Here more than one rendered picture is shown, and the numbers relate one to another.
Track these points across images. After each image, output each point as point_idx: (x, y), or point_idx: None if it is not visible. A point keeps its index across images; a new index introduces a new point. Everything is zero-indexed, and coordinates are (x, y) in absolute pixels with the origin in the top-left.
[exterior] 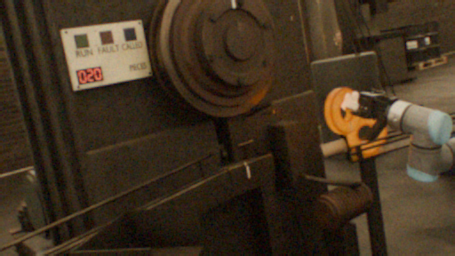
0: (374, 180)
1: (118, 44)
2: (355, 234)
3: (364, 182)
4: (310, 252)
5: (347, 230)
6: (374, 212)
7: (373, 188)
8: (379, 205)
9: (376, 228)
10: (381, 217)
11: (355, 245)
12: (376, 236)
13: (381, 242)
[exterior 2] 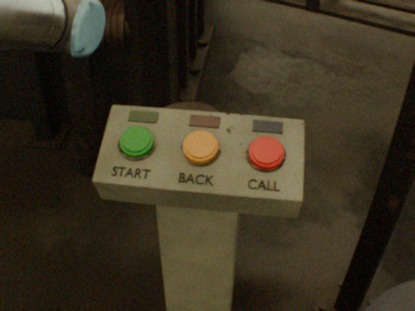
0: (133, 13)
1: None
2: (84, 70)
3: (124, 10)
4: (118, 65)
5: (70, 59)
6: (132, 58)
7: (132, 23)
8: (138, 53)
9: (133, 80)
10: (139, 70)
11: (85, 84)
12: (133, 90)
13: (139, 102)
